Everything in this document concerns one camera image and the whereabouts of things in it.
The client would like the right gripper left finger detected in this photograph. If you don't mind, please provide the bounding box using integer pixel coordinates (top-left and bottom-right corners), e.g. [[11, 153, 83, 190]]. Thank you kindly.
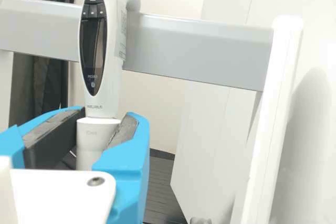
[[0, 105, 87, 169]]

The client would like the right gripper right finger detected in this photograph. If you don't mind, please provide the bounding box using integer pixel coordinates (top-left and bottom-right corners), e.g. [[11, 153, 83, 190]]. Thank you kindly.
[[91, 112, 151, 224]]

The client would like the pipette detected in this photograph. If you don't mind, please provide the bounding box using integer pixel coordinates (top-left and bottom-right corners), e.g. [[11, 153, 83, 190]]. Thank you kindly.
[[75, 0, 142, 172]]

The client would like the white pipette stand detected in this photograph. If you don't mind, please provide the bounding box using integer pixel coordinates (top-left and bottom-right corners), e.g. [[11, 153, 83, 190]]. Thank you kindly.
[[0, 0, 304, 224]]

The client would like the white incubator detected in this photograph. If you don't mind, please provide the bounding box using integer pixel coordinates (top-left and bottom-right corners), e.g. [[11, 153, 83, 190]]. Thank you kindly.
[[170, 0, 336, 224]]

